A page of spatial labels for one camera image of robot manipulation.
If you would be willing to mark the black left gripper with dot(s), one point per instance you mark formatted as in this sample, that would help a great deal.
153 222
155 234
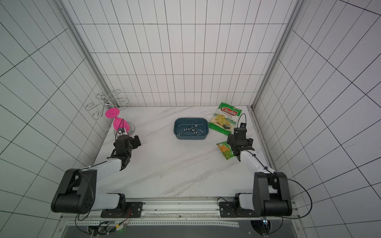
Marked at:
135 143

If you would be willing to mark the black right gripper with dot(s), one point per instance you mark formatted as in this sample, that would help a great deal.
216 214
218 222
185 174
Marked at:
240 142

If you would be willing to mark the dark teal plastic storage box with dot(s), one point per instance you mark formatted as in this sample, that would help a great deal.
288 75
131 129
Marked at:
191 128

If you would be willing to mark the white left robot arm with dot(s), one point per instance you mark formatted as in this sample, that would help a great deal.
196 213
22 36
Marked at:
77 191

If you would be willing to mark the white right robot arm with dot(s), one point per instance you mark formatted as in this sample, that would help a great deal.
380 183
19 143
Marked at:
271 194

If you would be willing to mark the small green snack packet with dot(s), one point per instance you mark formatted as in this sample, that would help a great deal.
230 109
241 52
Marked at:
226 150

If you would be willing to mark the pink plastic wine glass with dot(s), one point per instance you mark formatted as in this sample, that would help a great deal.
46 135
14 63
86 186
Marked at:
120 125

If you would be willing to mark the green Chuba cassava chips bag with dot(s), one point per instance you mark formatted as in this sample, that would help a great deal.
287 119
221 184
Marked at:
225 119

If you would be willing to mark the chrome wire glass rack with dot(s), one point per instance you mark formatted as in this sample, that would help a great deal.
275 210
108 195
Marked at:
109 106

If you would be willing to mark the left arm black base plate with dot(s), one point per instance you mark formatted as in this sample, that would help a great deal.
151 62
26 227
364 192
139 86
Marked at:
128 209

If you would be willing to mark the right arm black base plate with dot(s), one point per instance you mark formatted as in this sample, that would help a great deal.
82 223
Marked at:
231 210

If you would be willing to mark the aluminium rail frame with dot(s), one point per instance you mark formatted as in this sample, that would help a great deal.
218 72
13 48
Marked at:
204 205

